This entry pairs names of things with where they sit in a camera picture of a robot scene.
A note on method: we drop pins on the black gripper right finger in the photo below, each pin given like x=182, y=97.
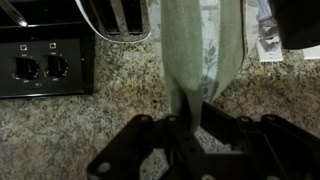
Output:
x=283, y=146

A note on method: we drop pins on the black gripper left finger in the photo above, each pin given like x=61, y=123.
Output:
x=126, y=146

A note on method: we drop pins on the green patterned towel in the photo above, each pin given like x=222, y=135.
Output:
x=180, y=50

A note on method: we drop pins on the black electric stove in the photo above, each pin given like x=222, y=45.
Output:
x=36, y=66

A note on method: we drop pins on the large black object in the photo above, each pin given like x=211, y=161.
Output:
x=296, y=20

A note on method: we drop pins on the white chrome toaster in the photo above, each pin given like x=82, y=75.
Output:
x=113, y=16

